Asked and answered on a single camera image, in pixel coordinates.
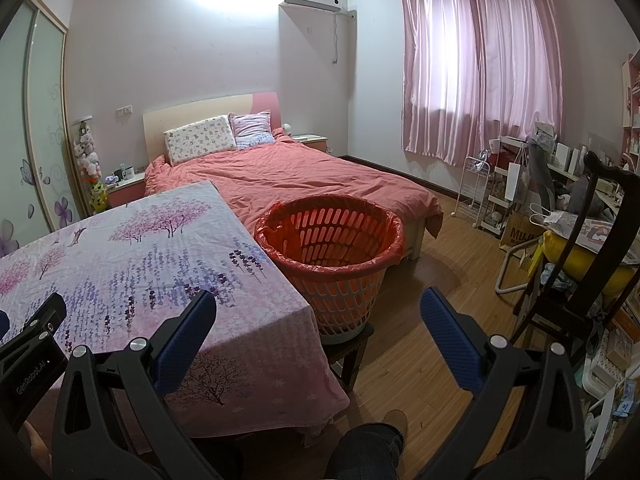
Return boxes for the pink satin curtain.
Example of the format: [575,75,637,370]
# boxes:
[397,0,566,167]

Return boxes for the white paper bag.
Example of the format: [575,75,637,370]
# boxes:
[505,160,531,202]

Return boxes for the white metal tube frame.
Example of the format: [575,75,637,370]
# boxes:
[495,237,536,297]

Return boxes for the orange plastic laundry basket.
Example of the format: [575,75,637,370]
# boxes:
[254,196,405,345]

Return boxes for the dark wooden stool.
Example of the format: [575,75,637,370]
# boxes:
[322,322,376,396]

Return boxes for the sliding wardrobe purple flower print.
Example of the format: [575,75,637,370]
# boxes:
[0,0,83,258]

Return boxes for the white air conditioner pipe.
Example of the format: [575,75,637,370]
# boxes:
[330,10,358,66]

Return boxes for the white wire cart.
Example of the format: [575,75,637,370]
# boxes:
[454,155,493,223]

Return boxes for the purple striped pillow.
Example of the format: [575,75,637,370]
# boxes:
[229,111,276,151]

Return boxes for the brown slipper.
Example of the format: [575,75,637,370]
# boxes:
[384,409,408,441]

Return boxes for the pink white nightstand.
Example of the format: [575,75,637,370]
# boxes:
[102,172,147,209]

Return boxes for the cluttered white desk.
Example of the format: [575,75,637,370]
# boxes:
[500,120,631,211]

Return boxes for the person's leg in dark trousers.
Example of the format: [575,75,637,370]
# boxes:
[325,422,405,480]

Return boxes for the brown paper bag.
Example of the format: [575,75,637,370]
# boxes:
[500,210,546,261]

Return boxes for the clear tube of plush toys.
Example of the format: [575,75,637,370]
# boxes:
[70,119,108,217]

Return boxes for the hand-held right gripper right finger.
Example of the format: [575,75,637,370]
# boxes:
[420,287,587,480]

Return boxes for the pile of assorted boxes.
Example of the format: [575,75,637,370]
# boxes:
[582,310,640,461]

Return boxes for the floral purple pink tablecloth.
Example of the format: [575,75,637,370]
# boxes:
[0,180,351,433]

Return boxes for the yellow cushion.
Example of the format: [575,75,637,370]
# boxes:
[542,232,636,293]

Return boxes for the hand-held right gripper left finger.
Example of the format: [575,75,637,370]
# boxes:
[51,289,223,480]

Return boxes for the printed plastic bag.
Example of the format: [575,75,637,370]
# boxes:
[542,210,628,251]

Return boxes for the dark wooden chair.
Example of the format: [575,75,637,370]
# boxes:
[510,150,640,361]

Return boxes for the white shelf cart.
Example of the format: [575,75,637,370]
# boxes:
[487,135,528,238]

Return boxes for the salmon pink duvet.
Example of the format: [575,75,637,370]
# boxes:
[144,129,445,261]

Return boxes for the person's left forearm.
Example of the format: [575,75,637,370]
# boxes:
[22,422,52,480]

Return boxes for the bed with pink headboard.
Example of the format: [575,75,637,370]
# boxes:
[142,92,443,261]

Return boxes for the pink bookshelf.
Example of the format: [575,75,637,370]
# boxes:
[620,50,640,133]

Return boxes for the white floral pillow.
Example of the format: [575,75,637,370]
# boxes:
[164,116,238,165]

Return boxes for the nightstand with white top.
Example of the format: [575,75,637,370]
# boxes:
[291,133,328,153]

